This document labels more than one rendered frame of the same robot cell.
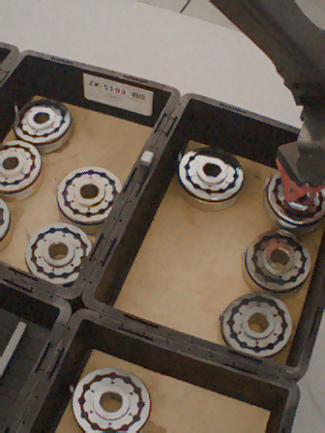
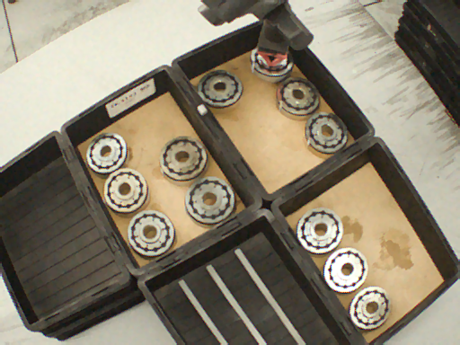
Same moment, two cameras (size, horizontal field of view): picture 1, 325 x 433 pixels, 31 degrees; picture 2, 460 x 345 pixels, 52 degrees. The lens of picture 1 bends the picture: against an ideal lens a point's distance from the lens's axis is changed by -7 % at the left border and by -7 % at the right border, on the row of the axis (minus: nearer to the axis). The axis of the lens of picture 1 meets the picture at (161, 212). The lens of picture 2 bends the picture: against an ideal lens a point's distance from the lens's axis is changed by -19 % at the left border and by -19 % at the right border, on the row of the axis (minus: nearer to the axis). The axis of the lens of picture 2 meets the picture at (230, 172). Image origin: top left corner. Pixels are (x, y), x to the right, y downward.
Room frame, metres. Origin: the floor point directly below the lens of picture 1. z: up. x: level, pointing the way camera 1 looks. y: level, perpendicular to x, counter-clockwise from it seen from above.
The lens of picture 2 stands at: (0.09, 0.41, 1.96)
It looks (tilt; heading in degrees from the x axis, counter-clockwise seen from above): 66 degrees down; 314
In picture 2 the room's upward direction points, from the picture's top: 2 degrees counter-clockwise
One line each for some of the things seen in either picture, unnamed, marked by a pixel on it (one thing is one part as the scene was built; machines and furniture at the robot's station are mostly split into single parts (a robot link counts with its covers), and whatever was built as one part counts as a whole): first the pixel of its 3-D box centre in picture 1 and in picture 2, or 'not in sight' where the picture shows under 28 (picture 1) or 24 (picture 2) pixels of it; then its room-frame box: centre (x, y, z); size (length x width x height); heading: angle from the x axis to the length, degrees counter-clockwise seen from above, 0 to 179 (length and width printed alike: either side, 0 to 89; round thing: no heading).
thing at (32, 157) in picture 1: (11, 165); (125, 190); (0.56, 0.25, 0.86); 0.10 x 0.10 x 0.01
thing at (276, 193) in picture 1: (298, 195); (272, 58); (0.53, -0.21, 0.88); 0.10 x 0.10 x 0.01
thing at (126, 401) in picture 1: (111, 402); (321, 229); (0.19, 0.04, 0.86); 0.05 x 0.05 x 0.01
